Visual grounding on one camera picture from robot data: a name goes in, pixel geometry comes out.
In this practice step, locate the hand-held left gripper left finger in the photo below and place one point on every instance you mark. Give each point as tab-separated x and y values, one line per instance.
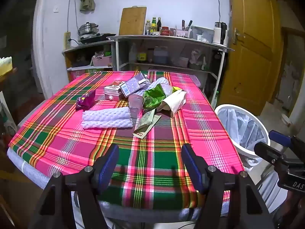
108	162

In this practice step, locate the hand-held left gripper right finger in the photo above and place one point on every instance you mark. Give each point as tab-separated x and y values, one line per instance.
191	165

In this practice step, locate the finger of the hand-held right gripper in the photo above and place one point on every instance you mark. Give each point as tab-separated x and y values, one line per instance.
266	150
280	137

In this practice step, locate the white trash bin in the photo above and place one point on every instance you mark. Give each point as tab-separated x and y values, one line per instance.
243	150

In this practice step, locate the white foam net sleeve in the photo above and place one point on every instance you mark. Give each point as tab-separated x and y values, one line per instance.
107	114
107	124

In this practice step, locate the green white packet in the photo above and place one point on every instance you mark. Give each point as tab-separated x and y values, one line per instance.
145	124

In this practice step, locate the clear plastic cup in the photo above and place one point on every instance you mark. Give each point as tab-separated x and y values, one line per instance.
135	103

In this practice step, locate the beige paper bag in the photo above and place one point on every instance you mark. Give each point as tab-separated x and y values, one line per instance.
175	102

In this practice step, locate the purple snack packet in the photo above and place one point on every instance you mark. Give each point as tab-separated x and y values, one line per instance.
85	100

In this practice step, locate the silver pink tin box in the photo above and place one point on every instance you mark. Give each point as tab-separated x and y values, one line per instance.
114	94

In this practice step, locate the yellow wrapper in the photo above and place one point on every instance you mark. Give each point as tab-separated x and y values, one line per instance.
177	89

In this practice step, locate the green snack bag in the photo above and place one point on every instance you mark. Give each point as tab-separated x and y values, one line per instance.
153	97

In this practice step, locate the red white small packet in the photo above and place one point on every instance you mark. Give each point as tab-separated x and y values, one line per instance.
115	83

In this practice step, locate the purple carton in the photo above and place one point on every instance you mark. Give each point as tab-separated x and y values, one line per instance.
133	84

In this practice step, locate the pink green plaid tablecloth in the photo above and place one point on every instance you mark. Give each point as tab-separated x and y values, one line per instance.
71	133

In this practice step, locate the grey white under cloth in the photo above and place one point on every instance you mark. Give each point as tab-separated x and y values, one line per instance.
26	171

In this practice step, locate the pink lid storage box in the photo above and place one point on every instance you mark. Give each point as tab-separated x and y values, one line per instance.
195	80

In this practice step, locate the yellow wooden door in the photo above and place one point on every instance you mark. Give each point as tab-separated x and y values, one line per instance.
252	40

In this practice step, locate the pink plastic basket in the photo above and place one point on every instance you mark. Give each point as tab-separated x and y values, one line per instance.
102	61

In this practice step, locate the crumpled plastic bags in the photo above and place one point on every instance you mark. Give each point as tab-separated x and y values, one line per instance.
197	57

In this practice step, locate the yellow label sauce bottle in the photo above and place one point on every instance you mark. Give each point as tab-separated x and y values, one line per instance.
142	57

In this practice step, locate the white plastic bottle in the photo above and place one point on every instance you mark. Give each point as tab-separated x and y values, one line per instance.
133	52

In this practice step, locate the dark liquid jug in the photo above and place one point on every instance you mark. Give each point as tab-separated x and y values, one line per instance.
160	55

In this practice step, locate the small metal shelf unit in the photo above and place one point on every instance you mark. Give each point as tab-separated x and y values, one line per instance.
71	50

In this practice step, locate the white black electric kettle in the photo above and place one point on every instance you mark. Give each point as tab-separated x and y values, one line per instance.
217	35

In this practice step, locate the black induction cooker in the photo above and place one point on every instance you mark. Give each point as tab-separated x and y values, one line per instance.
95	38

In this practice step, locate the small white cup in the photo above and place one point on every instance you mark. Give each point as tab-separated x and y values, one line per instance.
199	37

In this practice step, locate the yellow power strip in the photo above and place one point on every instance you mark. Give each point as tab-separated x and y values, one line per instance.
67	40

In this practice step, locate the large metal shelf unit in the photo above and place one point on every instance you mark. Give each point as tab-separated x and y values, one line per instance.
166	39

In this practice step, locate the clear plastic container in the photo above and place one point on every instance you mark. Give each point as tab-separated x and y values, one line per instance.
205	32

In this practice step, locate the pink knife holder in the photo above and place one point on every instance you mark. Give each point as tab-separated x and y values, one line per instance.
180	33

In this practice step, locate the steel steamer pot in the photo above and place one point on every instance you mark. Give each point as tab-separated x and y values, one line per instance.
88	28

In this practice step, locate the red jar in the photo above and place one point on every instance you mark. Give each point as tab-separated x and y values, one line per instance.
165	31

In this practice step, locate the clear bottle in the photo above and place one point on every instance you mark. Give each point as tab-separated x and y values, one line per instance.
148	27

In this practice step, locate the yellow tissue box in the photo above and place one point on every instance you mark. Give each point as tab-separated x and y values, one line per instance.
6	64

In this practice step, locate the wooden cutting board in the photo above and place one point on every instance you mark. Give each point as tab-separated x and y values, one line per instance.
132	21

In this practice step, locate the green bottle yellow label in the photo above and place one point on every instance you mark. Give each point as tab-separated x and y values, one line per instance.
154	25

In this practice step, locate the dark glass bottle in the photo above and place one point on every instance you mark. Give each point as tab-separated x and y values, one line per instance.
159	25

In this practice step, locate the white wall switch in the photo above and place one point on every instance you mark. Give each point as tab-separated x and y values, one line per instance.
56	8

